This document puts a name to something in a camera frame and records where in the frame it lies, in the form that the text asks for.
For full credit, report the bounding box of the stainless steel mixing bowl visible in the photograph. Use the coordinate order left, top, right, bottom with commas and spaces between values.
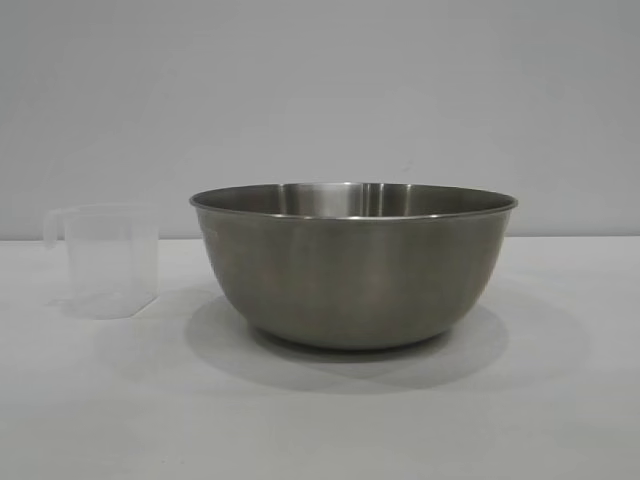
188, 182, 520, 351

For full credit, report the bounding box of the translucent plastic measuring cup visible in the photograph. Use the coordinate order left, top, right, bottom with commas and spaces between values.
45, 204, 161, 320

